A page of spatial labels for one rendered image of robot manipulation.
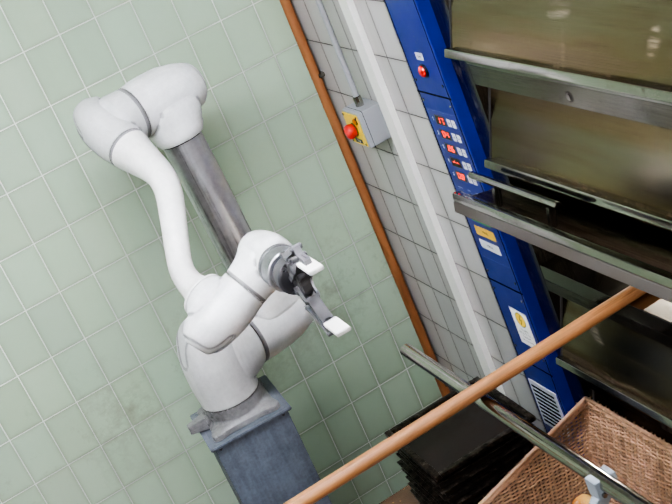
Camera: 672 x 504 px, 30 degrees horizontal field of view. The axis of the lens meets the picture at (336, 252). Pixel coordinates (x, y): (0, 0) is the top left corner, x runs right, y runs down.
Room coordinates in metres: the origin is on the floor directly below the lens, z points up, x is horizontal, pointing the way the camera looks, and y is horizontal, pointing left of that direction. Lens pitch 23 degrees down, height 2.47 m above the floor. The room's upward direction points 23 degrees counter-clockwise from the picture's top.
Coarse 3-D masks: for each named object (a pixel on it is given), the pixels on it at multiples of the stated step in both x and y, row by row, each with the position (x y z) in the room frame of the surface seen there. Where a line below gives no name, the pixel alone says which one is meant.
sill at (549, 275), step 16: (560, 256) 2.50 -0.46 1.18; (544, 272) 2.49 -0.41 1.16; (560, 272) 2.43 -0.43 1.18; (576, 272) 2.40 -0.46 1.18; (592, 272) 2.37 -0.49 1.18; (576, 288) 2.38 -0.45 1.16; (592, 288) 2.31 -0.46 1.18; (608, 288) 2.28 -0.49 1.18; (624, 288) 2.26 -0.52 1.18; (640, 304) 2.17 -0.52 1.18; (656, 304) 2.15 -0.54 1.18; (640, 320) 2.17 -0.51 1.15; (656, 320) 2.11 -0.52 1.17
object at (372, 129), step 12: (348, 108) 3.08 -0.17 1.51; (360, 108) 3.04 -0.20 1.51; (372, 108) 3.03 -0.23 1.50; (348, 120) 3.08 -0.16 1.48; (360, 120) 3.01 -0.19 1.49; (372, 120) 3.02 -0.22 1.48; (384, 120) 3.03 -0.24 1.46; (360, 132) 3.03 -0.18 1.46; (372, 132) 3.02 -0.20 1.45; (384, 132) 3.03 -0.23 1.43; (372, 144) 3.02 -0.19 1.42
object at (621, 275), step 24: (504, 192) 2.44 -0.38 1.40; (552, 192) 2.37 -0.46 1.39; (480, 216) 2.35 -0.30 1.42; (528, 216) 2.26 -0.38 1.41; (576, 216) 2.20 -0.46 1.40; (600, 216) 2.17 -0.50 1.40; (624, 216) 2.14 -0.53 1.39; (528, 240) 2.18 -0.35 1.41; (600, 240) 2.05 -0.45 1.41; (624, 240) 2.02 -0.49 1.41; (648, 240) 2.00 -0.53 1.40; (600, 264) 1.95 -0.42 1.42; (648, 288) 1.82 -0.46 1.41
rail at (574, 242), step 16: (480, 208) 2.35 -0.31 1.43; (496, 208) 2.29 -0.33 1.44; (512, 224) 2.23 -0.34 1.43; (528, 224) 2.17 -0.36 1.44; (544, 224) 2.14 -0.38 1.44; (560, 240) 2.07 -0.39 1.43; (576, 240) 2.02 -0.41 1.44; (592, 256) 1.97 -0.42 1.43; (608, 256) 1.93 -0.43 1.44; (624, 256) 1.90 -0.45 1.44; (640, 272) 1.84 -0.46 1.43; (656, 272) 1.80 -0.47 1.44
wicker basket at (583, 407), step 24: (576, 408) 2.43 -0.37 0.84; (600, 408) 2.38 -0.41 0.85; (552, 432) 2.41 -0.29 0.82; (576, 432) 2.43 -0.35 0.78; (600, 432) 2.38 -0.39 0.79; (624, 432) 2.30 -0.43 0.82; (648, 432) 2.22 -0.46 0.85; (528, 456) 2.38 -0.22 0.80; (600, 456) 2.39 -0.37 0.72; (624, 456) 2.30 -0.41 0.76; (648, 456) 2.22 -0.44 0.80; (504, 480) 2.36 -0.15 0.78; (528, 480) 2.38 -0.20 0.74; (552, 480) 2.40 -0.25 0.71; (576, 480) 2.41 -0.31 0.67; (624, 480) 2.30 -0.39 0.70; (648, 480) 2.22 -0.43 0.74
